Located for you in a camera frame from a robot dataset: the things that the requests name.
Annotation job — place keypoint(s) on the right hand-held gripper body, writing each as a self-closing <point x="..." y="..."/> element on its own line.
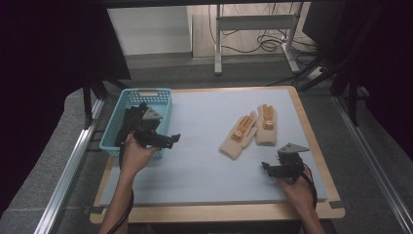
<point x="289" y="162"/>

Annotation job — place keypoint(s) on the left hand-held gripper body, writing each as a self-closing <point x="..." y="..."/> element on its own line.
<point x="151" y="130"/>

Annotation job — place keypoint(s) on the teal plastic basket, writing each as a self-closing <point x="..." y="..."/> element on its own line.
<point x="162" y="97"/>

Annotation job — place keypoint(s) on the person's left hand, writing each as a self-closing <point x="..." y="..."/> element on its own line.
<point x="136" y="157"/>

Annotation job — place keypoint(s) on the person's right hand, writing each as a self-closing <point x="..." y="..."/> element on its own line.
<point x="298" y="193"/>

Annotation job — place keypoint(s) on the beige knitted glove orange pattern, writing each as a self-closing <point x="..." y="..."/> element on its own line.
<point x="267" y="135"/>
<point x="238" y="136"/>

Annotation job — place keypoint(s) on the white foam mat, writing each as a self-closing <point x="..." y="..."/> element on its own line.
<point x="207" y="175"/>

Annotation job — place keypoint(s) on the black stand legs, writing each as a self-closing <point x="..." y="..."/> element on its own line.
<point x="352" y="97"/>
<point x="94" y="91"/>

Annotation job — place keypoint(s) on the white power strip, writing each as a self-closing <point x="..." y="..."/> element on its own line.
<point x="315" y="73"/>

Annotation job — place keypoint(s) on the white board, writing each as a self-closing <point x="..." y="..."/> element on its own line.
<point x="149" y="31"/>

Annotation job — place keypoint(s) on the dark curtain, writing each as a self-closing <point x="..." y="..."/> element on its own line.
<point x="48" y="65"/>
<point x="389" y="65"/>

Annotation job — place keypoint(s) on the black corner bracket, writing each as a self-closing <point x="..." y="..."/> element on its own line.
<point x="93" y="210"/>
<point x="340" y="204"/>

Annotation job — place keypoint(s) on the aluminium rail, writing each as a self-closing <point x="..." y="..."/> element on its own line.
<point x="376" y="169"/>
<point x="65" y="182"/>

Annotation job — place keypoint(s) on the white metal desk frame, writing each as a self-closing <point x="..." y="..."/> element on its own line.
<point x="253" y="22"/>

